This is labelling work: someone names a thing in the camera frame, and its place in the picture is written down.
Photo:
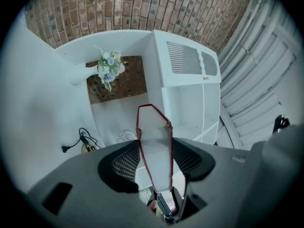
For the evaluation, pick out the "artificial flower bouquet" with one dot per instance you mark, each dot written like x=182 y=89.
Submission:
x=109 y=65

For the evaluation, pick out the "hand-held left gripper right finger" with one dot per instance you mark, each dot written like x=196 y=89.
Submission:
x=190 y=160

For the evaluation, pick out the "white vase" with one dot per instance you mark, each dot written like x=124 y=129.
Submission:
x=79 y=76

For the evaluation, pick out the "white wooden shelf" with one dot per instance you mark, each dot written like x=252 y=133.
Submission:
x=185 y=78

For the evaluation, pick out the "gold round object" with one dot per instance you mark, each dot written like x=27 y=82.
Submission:
x=91 y=148

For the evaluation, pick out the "white louvered door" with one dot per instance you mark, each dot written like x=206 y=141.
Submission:
x=256 y=75

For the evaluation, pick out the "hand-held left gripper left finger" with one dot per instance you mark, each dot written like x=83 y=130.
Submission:
x=120 y=161

